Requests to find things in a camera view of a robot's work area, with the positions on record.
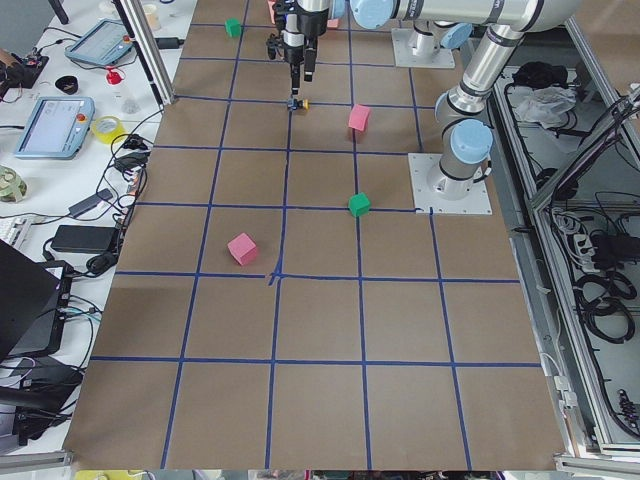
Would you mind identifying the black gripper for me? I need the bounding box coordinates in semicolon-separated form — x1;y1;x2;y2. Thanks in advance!
272;0;329;39
283;37;318;96

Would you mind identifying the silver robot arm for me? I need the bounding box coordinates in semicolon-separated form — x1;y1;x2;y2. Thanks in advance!
266;13;473;110
267;0;580;200

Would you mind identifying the green foam cube near tray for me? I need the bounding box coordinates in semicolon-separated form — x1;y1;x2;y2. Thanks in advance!
224;18;242;38

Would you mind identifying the pink plastic tray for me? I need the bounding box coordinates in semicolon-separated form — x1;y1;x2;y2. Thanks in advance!
267;0;339;29

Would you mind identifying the pink foam cube centre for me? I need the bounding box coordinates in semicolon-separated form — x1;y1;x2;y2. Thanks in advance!
348;104;372;132

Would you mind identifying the pink foam cube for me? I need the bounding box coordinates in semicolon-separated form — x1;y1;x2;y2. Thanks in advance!
348;104;372;132
227;232;259;266

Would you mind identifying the green foam cube near base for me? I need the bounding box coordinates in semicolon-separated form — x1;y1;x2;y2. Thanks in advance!
348;192;371;218

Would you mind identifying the red small object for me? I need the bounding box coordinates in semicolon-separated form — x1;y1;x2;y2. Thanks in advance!
106;67;123;85

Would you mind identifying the teach pendant far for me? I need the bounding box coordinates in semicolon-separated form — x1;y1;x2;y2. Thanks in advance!
65;19;133;67

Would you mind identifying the teach pendant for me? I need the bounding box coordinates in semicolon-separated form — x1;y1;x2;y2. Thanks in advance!
14;96;95;160
65;19;133;67

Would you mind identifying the pink foam cube far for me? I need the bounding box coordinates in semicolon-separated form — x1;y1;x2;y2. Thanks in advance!
227;232;259;266

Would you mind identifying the yellow tape roll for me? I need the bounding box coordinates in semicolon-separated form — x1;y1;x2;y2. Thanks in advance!
90;116;127;144

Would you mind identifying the small black bowl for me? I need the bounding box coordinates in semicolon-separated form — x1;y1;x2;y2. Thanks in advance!
54;75;79;95

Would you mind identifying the white crumpled cloth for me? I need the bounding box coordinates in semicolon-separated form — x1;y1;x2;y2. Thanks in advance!
514;86;576;129

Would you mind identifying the teach pendant near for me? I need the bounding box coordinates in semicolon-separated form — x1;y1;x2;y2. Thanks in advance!
14;96;95;160

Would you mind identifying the black power adapter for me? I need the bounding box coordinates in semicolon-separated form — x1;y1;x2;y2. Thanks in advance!
51;225;118;254

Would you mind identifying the camouflage tape roll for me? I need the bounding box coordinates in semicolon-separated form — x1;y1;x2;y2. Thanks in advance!
0;166;27;203

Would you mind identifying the black laptop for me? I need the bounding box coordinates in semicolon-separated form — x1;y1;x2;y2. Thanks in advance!
1;242;72;360

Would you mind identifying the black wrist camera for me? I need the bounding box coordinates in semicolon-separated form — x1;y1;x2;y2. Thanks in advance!
266;34;284;60

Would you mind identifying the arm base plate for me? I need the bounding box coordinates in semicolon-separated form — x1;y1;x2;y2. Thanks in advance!
391;28;455;69
408;153;492;215

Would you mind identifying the aluminium frame post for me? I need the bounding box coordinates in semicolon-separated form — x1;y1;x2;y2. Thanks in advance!
113;0;175;107

